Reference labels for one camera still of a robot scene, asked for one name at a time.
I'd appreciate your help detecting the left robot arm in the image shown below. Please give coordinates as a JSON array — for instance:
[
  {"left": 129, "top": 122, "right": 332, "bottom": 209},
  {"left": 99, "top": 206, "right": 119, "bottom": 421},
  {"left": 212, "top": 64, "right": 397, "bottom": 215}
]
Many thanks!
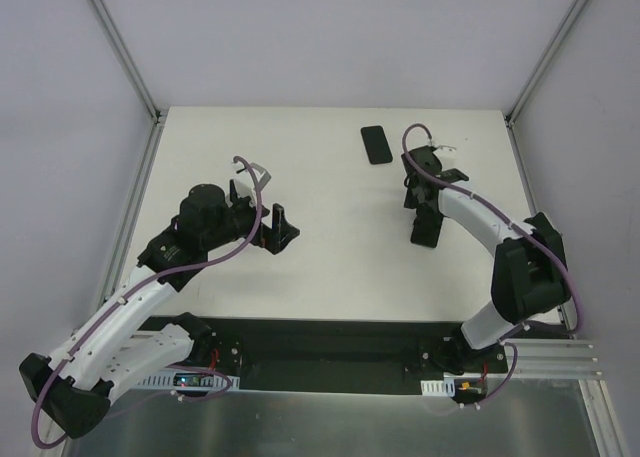
[{"left": 19, "top": 179, "right": 300, "bottom": 449}]

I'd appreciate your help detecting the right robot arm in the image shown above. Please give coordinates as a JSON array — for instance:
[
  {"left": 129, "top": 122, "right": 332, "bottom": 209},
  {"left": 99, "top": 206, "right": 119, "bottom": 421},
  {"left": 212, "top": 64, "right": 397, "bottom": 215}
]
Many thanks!
[{"left": 402, "top": 146, "right": 571, "bottom": 372}]

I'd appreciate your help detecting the right white cable duct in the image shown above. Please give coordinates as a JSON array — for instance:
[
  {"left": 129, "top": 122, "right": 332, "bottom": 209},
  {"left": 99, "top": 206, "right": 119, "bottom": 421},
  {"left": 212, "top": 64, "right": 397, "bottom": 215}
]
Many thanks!
[{"left": 420, "top": 378, "right": 456, "bottom": 398}]

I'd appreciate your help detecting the right aluminium frame post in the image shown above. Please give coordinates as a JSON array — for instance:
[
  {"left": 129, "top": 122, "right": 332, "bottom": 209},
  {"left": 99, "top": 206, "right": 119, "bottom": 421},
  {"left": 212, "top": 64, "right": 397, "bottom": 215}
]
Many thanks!
[{"left": 504, "top": 0, "right": 591, "bottom": 129}]

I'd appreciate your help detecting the left aluminium frame post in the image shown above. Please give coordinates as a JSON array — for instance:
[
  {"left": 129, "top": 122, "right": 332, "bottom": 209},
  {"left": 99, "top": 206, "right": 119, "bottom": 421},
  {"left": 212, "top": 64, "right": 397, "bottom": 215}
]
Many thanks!
[{"left": 86, "top": 0, "right": 164, "bottom": 124}]

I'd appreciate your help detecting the black smartphone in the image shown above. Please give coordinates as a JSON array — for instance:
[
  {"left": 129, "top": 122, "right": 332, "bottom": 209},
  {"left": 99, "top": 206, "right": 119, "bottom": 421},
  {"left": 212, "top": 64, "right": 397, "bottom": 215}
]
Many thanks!
[{"left": 360, "top": 125, "right": 393, "bottom": 165}]

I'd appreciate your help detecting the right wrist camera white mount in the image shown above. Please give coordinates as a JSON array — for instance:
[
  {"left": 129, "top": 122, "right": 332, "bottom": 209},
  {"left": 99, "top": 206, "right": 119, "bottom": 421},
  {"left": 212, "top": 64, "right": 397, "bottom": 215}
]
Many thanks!
[{"left": 434, "top": 144, "right": 457, "bottom": 155}]

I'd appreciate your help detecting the white cable duct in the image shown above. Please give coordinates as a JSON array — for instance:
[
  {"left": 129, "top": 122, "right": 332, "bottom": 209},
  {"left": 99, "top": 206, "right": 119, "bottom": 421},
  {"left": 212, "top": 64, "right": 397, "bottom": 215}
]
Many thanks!
[
  {"left": 133, "top": 370, "right": 240, "bottom": 393},
  {"left": 420, "top": 378, "right": 456, "bottom": 398}
]

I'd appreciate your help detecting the purple cable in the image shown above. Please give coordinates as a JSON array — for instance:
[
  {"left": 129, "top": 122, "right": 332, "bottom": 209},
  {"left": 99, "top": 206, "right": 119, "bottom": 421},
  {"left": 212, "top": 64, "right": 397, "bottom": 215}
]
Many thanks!
[
  {"left": 30, "top": 154, "right": 266, "bottom": 450},
  {"left": 400, "top": 122, "right": 587, "bottom": 336}
]

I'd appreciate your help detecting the left white cable duct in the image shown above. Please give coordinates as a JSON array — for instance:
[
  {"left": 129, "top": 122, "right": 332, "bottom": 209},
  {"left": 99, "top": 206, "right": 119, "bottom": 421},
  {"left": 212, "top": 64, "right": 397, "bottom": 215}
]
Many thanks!
[{"left": 133, "top": 370, "right": 240, "bottom": 393}]

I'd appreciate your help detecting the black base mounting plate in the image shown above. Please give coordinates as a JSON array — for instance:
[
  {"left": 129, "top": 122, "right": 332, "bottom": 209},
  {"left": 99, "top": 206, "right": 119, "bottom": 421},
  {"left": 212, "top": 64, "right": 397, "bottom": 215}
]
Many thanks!
[{"left": 149, "top": 312, "right": 519, "bottom": 404}]

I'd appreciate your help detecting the aluminium rail lower right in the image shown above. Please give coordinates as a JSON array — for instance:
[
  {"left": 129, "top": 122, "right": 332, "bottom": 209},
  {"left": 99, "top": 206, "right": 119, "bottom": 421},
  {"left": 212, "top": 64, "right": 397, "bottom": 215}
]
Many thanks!
[{"left": 510, "top": 339, "right": 604, "bottom": 380}]

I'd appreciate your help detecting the aluminium frame post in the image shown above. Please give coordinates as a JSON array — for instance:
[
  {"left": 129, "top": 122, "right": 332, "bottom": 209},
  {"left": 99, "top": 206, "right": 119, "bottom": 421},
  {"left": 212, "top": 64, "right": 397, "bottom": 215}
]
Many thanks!
[
  {"left": 86, "top": 0, "right": 164, "bottom": 124},
  {"left": 504, "top": 0, "right": 591, "bottom": 129}
]

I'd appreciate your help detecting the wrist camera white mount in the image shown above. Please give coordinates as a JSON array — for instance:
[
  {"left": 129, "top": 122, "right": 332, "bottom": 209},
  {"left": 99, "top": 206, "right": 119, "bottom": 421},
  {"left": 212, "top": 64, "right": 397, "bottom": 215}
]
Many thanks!
[
  {"left": 232, "top": 162, "right": 271, "bottom": 198},
  {"left": 434, "top": 144, "right": 457, "bottom": 155}
]

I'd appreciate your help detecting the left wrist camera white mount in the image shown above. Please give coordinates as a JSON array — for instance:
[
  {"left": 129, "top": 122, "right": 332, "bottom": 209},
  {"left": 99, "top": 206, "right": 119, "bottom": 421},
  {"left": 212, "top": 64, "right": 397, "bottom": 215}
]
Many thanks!
[{"left": 232, "top": 162, "right": 271, "bottom": 198}]

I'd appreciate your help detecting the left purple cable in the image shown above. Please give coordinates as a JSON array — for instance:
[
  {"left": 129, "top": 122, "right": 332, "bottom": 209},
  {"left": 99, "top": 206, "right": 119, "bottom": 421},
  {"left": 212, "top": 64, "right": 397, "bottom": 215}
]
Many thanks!
[{"left": 30, "top": 154, "right": 266, "bottom": 450}]

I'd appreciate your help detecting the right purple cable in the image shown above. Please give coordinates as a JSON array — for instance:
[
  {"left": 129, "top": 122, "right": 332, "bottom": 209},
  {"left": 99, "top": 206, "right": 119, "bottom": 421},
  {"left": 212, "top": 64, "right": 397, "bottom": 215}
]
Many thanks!
[{"left": 400, "top": 122, "right": 587, "bottom": 336}]

